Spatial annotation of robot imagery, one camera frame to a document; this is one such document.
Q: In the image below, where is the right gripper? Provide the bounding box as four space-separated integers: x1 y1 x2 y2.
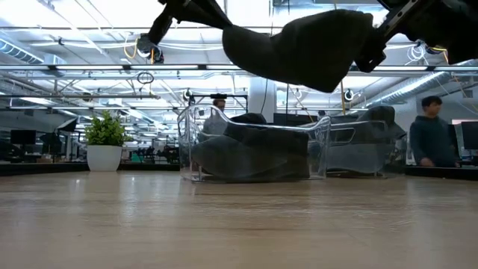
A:
354 0 449 74

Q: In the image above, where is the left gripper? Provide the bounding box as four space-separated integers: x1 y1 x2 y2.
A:
158 0 234 31

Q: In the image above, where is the person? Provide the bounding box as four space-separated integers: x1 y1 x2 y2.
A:
202 97 229 136
409 95 463 169

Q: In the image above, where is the white building column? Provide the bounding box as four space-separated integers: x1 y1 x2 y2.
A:
247 77 278 124

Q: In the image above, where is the clear plastic bin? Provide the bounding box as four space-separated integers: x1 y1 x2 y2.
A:
325 105 409 179
176 104 332 184

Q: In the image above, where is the black computer monitor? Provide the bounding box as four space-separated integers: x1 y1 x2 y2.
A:
460 120 478 151
10 129 37 146

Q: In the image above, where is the thin overhead metal bar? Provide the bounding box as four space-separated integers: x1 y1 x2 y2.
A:
0 93 161 99

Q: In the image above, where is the green plant in white pot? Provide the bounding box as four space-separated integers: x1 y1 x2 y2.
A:
84 109 134 173

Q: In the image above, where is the black studio lamp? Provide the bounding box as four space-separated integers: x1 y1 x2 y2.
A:
55 117 78 133

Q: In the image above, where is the silver ventilation duct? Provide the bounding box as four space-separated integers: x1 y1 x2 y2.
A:
367 69 451 108

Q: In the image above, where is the black ceiling camera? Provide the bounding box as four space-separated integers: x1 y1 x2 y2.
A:
150 44 165 64
136 32 155 53

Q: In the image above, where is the black table edge rail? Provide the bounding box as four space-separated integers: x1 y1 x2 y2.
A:
0 161 478 182

